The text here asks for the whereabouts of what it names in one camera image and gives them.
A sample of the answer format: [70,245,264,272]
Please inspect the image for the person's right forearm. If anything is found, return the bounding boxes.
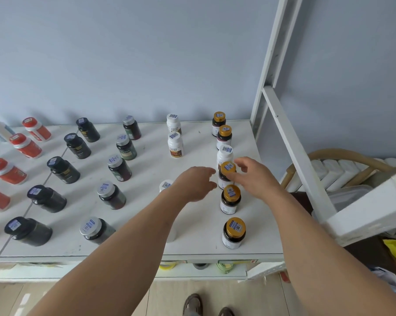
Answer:
[262,189,396,316]

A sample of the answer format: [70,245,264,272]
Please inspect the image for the person's left hand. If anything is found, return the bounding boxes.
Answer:
[171,167,218,204]

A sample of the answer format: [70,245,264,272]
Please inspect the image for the silver-lid dark bottle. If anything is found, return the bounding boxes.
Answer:
[123,115,142,141]
[97,182,127,210]
[116,134,137,161]
[107,155,132,182]
[80,217,116,244]

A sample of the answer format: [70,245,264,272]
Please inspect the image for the black bottle black lid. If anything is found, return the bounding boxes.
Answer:
[27,185,68,214]
[76,117,101,143]
[47,156,81,185]
[4,216,53,247]
[64,133,92,160]

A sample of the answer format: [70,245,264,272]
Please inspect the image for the person's left shoe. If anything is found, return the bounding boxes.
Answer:
[183,294,203,316]

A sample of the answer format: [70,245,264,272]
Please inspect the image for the person's left forearm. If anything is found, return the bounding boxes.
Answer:
[27,191,185,316]

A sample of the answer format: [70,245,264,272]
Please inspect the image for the person's right hand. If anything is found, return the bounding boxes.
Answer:
[227,157,284,200]

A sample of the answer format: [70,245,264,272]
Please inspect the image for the white ribbed cushion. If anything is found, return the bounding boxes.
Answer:
[288,158,396,193]

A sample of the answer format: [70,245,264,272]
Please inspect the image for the white and blue bottle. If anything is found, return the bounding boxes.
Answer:
[0,118,16,142]

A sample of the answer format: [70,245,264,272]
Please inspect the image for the white-lid white bottle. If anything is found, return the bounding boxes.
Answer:
[217,145,235,171]

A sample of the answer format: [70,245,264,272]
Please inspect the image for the white metal shelf frame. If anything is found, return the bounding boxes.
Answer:
[247,0,396,247]

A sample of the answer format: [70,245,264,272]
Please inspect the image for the gold-lid dark supplement bottle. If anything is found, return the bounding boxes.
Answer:
[222,217,246,250]
[216,125,233,151]
[212,111,226,137]
[218,162,237,190]
[220,185,242,215]

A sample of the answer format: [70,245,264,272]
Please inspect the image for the white plastic bag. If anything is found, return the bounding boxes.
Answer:
[369,266,396,301]

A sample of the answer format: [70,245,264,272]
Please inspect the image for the rattan chair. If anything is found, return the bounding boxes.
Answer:
[280,149,396,194]

